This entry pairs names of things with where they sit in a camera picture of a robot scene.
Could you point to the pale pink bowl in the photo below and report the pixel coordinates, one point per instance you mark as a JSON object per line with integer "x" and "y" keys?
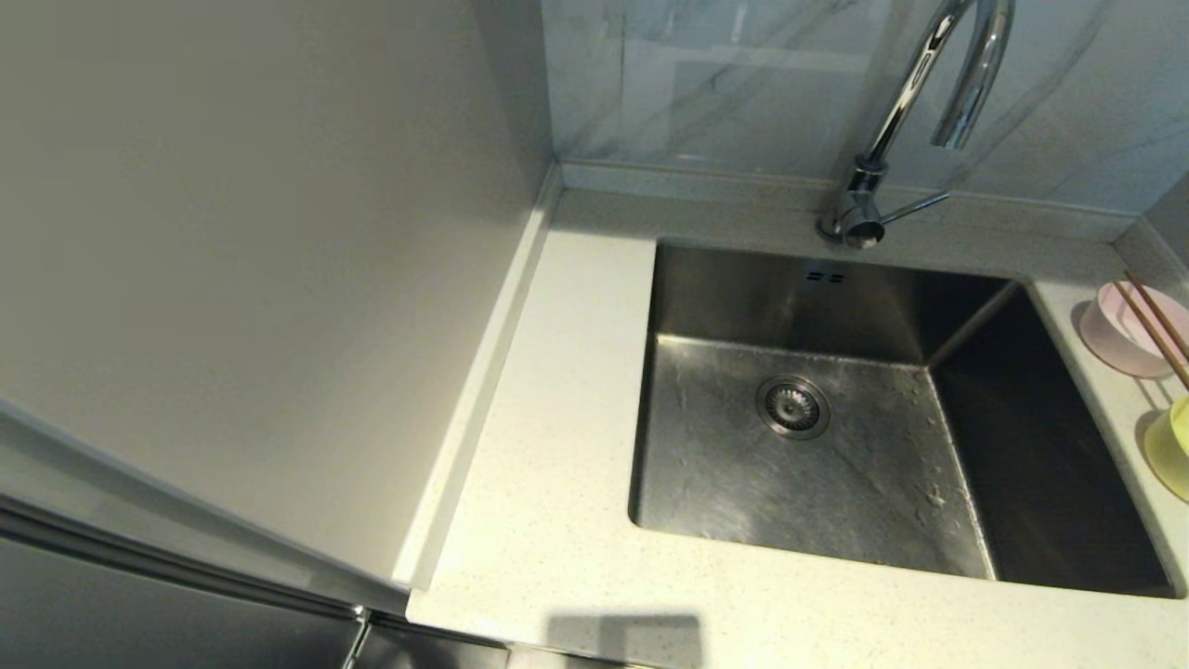
{"x": 1119, "y": 334}

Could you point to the brown wooden chopstick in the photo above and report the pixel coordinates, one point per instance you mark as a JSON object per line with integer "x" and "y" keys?
{"x": 1159, "y": 307}
{"x": 1150, "y": 330}

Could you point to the yellow plastic bowl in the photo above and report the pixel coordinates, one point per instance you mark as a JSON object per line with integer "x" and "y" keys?
{"x": 1170, "y": 451}

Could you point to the round metal sink strainer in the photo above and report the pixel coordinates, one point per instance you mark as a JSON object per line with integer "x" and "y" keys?
{"x": 792, "y": 406}

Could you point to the stainless steel sink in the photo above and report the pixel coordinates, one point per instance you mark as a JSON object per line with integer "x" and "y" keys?
{"x": 836, "y": 483}

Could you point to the beige tall cabinet side panel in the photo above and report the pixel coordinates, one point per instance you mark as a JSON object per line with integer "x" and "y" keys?
{"x": 232, "y": 279}

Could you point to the chrome gooseneck faucet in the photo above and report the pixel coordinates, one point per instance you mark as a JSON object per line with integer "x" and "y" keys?
{"x": 906, "y": 88}

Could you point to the chrome cabinet trim strip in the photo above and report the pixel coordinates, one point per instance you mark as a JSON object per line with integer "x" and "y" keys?
{"x": 186, "y": 571}

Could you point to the grey tall cabinet door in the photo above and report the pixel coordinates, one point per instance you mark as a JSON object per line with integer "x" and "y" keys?
{"x": 139, "y": 623}

